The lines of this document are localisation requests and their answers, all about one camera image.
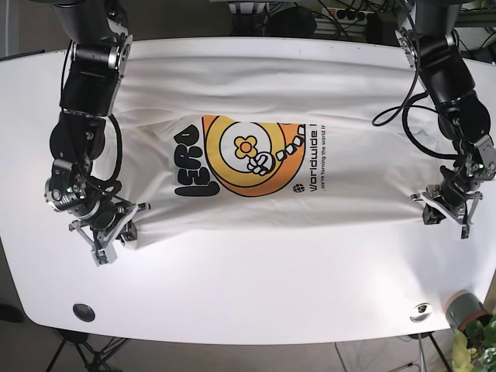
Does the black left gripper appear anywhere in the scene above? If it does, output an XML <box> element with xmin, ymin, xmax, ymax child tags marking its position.
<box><xmin>411</xmin><ymin>147</ymin><xmax>495</xmax><ymax>239</ymax></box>

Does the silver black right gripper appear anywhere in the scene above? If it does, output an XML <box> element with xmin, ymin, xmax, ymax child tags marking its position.
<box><xmin>45</xmin><ymin>163</ymin><xmax>151</xmax><ymax>266</ymax></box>

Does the white graphic T-shirt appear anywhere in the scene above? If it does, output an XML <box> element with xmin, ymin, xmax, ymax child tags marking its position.
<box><xmin>115</xmin><ymin>57</ymin><xmax>440</xmax><ymax>250</ymax></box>

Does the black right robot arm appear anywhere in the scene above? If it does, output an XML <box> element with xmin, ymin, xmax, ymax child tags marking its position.
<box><xmin>44</xmin><ymin>0</ymin><xmax>150</xmax><ymax>266</ymax></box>

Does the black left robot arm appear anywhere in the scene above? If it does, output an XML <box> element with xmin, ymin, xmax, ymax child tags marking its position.
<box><xmin>389</xmin><ymin>1</ymin><xmax>495</xmax><ymax>239</ymax></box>

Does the black table grommet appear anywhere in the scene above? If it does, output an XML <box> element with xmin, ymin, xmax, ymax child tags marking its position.
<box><xmin>72</xmin><ymin>303</ymin><xmax>95</xmax><ymax>322</ymax></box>

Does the silver table grommet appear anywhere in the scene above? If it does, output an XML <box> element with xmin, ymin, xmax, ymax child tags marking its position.
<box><xmin>409</xmin><ymin>303</ymin><xmax>432</xmax><ymax>323</ymax></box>

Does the black tripod stand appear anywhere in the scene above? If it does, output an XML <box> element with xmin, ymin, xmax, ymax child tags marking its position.
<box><xmin>46</xmin><ymin>329</ymin><xmax>130</xmax><ymax>372</ymax></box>

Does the potted green plant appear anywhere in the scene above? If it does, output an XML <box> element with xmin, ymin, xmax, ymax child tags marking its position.
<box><xmin>444</xmin><ymin>290</ymin><xmax>495</xmax><ymax>372</ymax></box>

